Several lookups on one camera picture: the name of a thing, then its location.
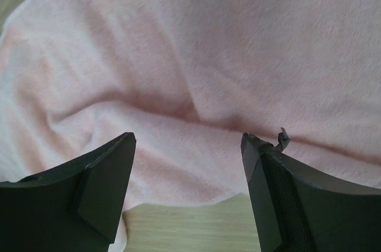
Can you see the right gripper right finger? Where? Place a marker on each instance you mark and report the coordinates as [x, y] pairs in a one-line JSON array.
[[299, 208]]

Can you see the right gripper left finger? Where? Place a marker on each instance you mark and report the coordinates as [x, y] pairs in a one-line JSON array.
[[75, 206]]

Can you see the plain pink towel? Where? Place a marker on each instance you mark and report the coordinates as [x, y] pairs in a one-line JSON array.
[[188, 78]]

